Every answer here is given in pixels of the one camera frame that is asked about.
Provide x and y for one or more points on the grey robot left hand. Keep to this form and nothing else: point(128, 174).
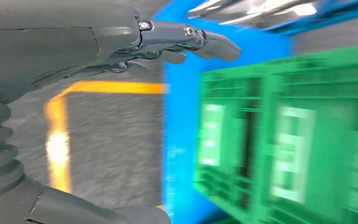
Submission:
point(43, 40)

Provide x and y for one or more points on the large blue metal shelf rack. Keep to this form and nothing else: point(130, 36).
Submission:
point(182, 123)

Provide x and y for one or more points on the yellow floor marking tape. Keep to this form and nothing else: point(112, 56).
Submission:
point(57, 123)

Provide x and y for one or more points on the green plastic crate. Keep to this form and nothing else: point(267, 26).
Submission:
point(330, 139)
point(225, 185)

